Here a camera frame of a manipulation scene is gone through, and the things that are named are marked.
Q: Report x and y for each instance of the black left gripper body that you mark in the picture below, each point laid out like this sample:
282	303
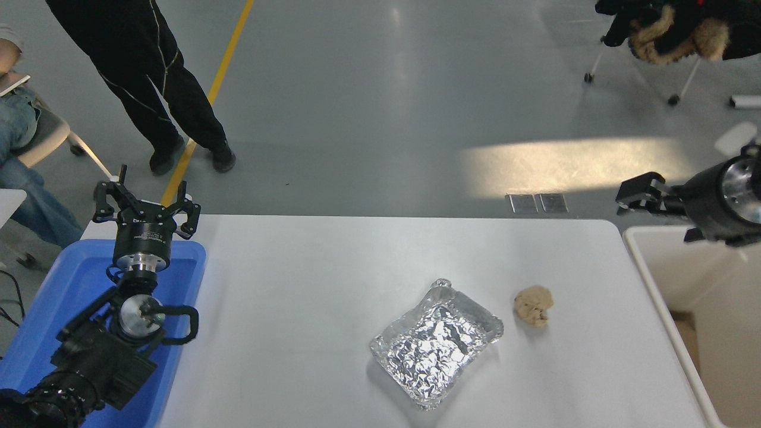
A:
145	235

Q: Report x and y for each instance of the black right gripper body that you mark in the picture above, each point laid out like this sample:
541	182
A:
701	202

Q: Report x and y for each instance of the seated person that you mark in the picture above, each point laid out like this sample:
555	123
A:
24	178

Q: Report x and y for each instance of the pale wheeled chair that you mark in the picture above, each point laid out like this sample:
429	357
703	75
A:
50	134

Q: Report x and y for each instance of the blue plastic tray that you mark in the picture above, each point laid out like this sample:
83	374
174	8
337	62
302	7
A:
71	285

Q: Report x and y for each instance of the metal floor outlet plate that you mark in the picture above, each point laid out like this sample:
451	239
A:
553	202
522	203

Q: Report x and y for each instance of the small white side table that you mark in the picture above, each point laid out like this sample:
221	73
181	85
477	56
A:
9	208

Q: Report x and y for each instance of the large pale bin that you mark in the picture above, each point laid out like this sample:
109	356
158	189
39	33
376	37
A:
719	297

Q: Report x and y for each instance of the white bar on floor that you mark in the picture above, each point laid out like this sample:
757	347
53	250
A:
745	101

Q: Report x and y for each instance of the white-legged wheeled chair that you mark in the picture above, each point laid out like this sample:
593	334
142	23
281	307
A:
689	77

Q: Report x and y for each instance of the standing person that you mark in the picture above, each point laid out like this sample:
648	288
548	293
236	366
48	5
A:
142	65

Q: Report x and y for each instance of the white chair writing tablet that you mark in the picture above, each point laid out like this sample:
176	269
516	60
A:
12	84

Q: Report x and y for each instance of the crumpled tan paper ball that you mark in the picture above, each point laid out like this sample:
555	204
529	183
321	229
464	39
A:
533	306

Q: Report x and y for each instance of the black coat with fur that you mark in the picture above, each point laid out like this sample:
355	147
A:
678	30

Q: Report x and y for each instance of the silver foil tray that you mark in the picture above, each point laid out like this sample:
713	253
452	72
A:
435	345

